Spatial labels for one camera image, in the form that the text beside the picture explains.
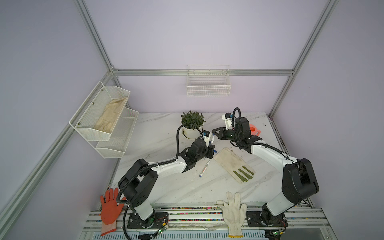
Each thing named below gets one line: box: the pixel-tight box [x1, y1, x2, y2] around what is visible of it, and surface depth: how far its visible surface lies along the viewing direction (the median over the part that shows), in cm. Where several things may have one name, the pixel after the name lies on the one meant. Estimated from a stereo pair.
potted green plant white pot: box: [180, 110, 207, 140], surface depth 96 cm
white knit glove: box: [214, 191, 247, 238], surface depth 78 cm
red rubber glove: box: [100, 187, 126, 236], surface depth 75 cm
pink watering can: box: [249, 124, 261, 136], surface depth 100 cm
